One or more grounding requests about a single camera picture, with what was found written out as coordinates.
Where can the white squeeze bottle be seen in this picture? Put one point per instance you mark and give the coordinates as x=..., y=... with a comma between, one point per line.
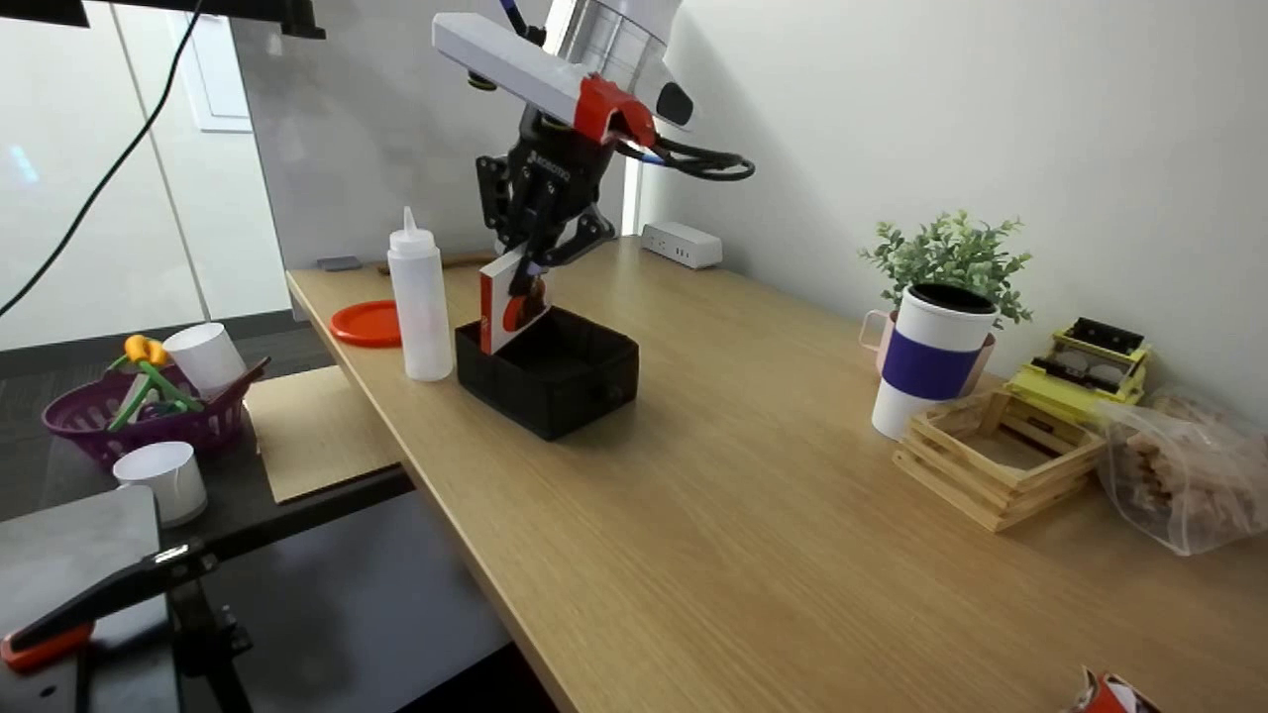
x=420, y=302

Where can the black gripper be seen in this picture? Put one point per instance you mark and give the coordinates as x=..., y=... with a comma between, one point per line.
x=544, y=197

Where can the white abc picture book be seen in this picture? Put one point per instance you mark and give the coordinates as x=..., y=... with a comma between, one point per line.
x=513, y=298

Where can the white rectangular device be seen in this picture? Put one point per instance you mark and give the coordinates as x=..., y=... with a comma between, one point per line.
x=682, y=244

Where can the toy vegetables in basket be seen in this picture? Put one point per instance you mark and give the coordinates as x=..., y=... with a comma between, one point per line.
x=151, y=391

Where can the white cylinder cup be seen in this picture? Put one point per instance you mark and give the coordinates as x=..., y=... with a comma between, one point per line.
x=168, y=469

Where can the wooden board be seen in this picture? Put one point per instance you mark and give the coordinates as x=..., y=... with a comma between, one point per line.
x=316, y=428

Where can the small green potted plant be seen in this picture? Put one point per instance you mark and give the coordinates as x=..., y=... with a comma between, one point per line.
x=954, y=251

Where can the clear plastic snack container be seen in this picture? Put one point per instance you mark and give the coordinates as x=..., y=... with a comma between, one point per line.
x=1187, y=477

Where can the orange round lid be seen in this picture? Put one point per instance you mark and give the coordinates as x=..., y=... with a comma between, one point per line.
x=367, y=325

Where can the red packet at edge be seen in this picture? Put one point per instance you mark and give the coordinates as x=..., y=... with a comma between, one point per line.
x=1110, y=694

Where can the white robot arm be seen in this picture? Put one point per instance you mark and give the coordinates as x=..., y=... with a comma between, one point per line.
x=600, y=89

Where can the purple plastic basket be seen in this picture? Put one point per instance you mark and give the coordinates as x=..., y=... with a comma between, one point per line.
x=86, y=418

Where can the white and purple cup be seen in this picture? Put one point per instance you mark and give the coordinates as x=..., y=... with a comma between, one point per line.
x=931, y=347

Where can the wooden slatted crate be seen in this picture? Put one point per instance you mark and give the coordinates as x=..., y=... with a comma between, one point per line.
x=996, y=456

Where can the white cup in basket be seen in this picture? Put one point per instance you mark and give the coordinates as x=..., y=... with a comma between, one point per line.
x=209, y=357

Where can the black rectangular box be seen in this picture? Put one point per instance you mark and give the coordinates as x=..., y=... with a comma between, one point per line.
x=556, y=377

